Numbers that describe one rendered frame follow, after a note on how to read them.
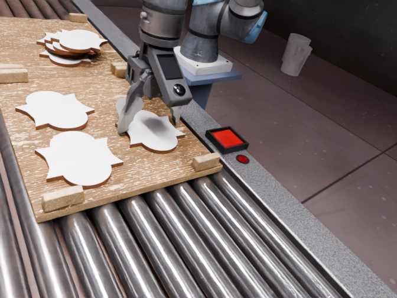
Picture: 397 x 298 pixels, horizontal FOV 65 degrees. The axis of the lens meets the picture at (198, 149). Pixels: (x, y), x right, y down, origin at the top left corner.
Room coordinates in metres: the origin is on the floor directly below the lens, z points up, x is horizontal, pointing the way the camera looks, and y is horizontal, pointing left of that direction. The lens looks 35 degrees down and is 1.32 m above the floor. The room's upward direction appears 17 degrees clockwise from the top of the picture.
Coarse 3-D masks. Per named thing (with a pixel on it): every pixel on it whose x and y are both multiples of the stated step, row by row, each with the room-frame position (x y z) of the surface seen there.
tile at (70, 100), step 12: (36, 96) 0.54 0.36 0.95; (48, 96) 0.55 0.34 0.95; (60, 96) 0.56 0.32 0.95; (72, 96) 0.58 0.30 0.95; (24, 108) 0.48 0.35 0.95; (36, 108) 0.50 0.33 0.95; (48, 108) 0.51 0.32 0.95; (60, 108) 0.52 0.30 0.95; (72, 108) 0.53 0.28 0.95; (84, 108) 0.55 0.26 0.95; (36, 120) 0.46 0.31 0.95; (48, 120) 0.47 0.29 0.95; (60, 120) 0.48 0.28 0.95; (72, 120) 0.49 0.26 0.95; (84, 120) 0.50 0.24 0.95
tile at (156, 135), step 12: (144, 120) 0.57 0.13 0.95; (156, 120) 0.58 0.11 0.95; (168, 120) 0.60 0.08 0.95; (132, 132) 0.51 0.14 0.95; (144, 132) 0.52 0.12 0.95; (156, 132) 0.54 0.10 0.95; (168, 132) 0.55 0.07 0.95; (180, 132) 0.56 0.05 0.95; (132, 144) 0.48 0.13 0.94; (144, 144) 0.49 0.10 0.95; (156, 144) 0.50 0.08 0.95; (168, 144) 0.51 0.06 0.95
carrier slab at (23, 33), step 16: (0, 32) 0.80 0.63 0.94; (16, 32) 0.83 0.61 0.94; (32, 32) 0.87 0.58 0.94; (48, 32) 0.90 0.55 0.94; (96, 32) 1.02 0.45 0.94; (0, 48) 0.71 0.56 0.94; (16, 48) 0.73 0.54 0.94; (32, 48) 0.76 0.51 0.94; (112, 48) 0.92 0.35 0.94; (32, 64) 0.68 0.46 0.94; (48, 64) 0.70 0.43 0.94; (80, 64) 0.76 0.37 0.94; (96, 64) 0.78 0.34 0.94
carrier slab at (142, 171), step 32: (0, 96) 0.51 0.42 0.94; (96, 96) 0.62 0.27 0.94; (32, 128) 0.45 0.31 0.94; (96, 128) 0.50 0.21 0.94; (32, 160) 0.37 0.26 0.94; (128, 160) 0.44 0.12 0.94; (160, 160) 0.47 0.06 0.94; (192, 160) 0.49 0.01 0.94; (32, 192) 0.30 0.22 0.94; (96, 192) 0.34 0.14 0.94; (128, 192) 0.36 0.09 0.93
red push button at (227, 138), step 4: (212, 132) 0.63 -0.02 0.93; (216, 132) 0.64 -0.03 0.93; (220, 132) 0.64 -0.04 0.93; (224, 132) 0.65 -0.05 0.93; (228, 132) 0.65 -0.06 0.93; (232, 132) 0.66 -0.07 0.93; (216, 136) 0.62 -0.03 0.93; (220, 136) 0.63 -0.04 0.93; (224, 136) 0.63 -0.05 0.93; (228, 136) 0.64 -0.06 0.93; (232, 136) 0.64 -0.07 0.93; (236, 136) 0.65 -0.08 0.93; (220, 140) 0.61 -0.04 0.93; (224, 140) 0.61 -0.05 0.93; (228, 140) 0.62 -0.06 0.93; (232, 140) 0.62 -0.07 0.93; (236, 140) 0.63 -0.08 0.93; (240, 140) 0.63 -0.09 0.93; (224, 144) 0.60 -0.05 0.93; (228, 144) 0.60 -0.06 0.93; (232, 144) 0.61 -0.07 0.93; (236, 144) 0.61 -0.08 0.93
